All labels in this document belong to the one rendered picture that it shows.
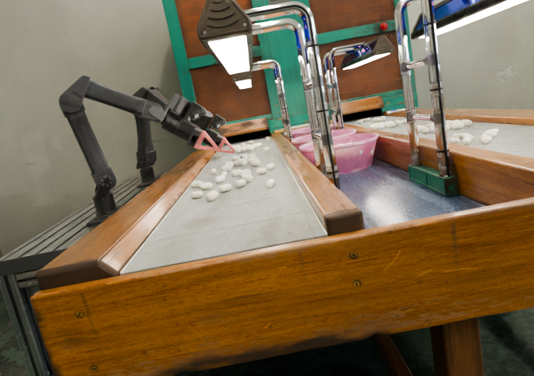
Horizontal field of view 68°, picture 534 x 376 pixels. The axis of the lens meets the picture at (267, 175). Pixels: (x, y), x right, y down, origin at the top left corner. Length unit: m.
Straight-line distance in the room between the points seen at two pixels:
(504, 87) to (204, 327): 3.43
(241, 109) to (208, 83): 0.24
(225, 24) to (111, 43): 2.70
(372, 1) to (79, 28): 2.08
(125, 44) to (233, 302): 2.83
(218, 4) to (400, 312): 0.51
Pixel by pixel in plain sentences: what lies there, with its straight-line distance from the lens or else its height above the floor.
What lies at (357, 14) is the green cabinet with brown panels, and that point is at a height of 1.34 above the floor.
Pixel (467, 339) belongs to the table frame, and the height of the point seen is 0.51.
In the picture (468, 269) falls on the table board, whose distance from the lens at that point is 0.63.
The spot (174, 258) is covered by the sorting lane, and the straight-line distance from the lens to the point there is 0.60.
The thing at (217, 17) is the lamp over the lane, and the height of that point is 1.07.
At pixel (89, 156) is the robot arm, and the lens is 1.36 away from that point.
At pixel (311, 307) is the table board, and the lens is 0.58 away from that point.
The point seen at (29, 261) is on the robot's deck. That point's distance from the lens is 1.20.
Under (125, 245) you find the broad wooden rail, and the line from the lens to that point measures 0.68.
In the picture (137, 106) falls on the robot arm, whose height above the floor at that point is 1.00.
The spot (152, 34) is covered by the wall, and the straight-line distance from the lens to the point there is 3.22.
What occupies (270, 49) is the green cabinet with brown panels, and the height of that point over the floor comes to 1.23.
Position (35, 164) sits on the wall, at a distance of 3.51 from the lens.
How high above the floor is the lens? 0.93
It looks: 10 degrees down
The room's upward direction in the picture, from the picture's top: 11 degrees counter-clockwise
